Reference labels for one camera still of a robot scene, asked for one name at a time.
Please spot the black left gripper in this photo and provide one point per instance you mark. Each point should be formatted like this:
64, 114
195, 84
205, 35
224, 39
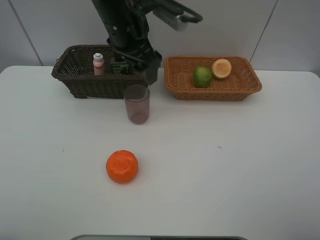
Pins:
128, 36

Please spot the translucent purple plastic cup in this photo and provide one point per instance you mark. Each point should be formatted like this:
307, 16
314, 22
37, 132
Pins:
137, 103

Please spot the dark green pump bottle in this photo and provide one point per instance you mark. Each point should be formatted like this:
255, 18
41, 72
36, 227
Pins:
120, 66

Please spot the green lime fruit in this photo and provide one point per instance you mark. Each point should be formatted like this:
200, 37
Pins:
202, 77

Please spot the pink bottle white cap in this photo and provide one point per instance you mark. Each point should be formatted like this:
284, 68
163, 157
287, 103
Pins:
98, 64

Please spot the red yellow peach fruit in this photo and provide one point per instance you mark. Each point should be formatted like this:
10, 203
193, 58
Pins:
221, 68

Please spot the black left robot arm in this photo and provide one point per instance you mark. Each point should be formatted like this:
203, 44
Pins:
138, 7

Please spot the orange wicker basket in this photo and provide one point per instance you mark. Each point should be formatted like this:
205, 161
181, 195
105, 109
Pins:
178, 79

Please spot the dark brown wicker basket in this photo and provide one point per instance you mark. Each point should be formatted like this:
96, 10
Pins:
75, 70

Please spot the orange tangerine fruit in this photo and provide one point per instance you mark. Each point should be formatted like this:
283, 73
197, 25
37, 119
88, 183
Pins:
122, 166

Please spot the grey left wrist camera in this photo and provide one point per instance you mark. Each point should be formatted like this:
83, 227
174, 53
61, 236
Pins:
174, 21

